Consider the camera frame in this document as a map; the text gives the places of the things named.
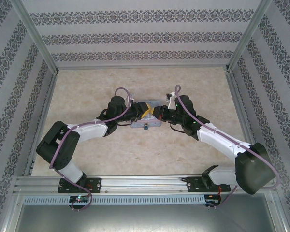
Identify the blue cartoon print card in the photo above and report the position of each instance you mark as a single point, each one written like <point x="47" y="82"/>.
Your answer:
<point x="157" y="123"/>

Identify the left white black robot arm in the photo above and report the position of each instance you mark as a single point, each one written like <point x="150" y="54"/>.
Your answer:
<point x="88" y="129"/>

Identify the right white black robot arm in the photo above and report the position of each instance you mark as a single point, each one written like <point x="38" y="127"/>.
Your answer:
<point x="220" y="140"/>

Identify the grey metal panel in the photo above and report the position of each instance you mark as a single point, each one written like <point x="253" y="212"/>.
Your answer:
<point x="145" y="218"/>

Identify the aluminium frame floor rail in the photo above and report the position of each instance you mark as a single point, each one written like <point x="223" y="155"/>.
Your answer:
<point x="42" y="123"/>
<point x="244" y="120"/>

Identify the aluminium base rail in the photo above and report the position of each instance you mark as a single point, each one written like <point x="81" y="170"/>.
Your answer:
<point x="142" y="184"/>

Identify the aluminium frame post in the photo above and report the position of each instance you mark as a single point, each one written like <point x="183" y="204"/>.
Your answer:
<point x="36" y="36"/>
<point x="249" y="33"/>

